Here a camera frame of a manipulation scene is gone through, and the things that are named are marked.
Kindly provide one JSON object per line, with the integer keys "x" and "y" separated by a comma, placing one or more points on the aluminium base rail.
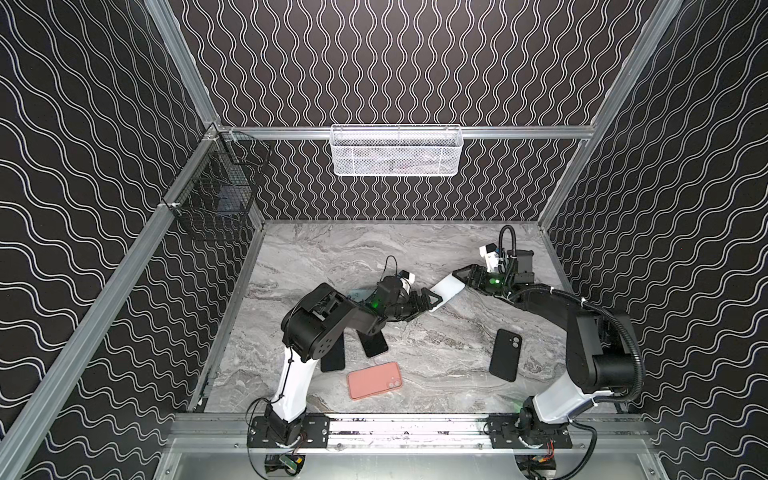
{"x": 358, "y": 433}

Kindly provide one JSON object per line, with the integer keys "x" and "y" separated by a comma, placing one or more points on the black wire mesh basket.
{"x": 219, "y": 204}

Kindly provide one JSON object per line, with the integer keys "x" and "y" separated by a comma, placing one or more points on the aluminium corner post right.
{"x": 645, "y": 45}

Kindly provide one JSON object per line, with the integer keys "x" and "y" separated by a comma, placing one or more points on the white wire mesh basket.
{"x": 433, "y": 156}

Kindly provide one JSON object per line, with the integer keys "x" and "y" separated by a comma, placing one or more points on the pink phone case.
{"x": 374, "y": 380}

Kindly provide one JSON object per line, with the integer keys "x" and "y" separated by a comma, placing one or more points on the aluminium corner post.
{"x": 170, "y": 30}
{"x": 645, "y": 45}

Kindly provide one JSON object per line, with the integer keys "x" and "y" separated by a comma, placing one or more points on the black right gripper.
{"x": 475, "y": 276}

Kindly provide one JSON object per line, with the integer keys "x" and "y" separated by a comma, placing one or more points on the white smartphone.
{"x": 446, "y": 289}

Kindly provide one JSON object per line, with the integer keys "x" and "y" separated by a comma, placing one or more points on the aluminium left side rail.
{"x": 31, "y": 426}

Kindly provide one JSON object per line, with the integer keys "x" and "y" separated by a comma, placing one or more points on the black phone case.
{"x": 505, "y": 356}

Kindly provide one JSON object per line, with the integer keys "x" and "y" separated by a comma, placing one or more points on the aluminium corner post left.
{"x": 170, "y": 30}

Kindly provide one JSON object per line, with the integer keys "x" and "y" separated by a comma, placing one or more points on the aluminium back crossbar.
{"x": 380, "y": 131}

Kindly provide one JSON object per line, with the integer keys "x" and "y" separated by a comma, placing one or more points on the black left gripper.
{"x": 411, "y": 301}

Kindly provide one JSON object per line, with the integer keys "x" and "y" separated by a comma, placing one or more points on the black phone purple edge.
{"x": 373, "y": 345}

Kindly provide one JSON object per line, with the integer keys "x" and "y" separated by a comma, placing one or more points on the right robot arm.
{"x": 602, "y": 354}

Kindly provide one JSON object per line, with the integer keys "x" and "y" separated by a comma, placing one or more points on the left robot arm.
{"x": 313, "y": 326}

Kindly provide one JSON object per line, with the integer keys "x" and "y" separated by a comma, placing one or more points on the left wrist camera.
{"x": 407, "y": 279}

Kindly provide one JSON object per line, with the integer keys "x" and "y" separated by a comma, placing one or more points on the black phone blue edge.
{"x": 335, "y": 359}

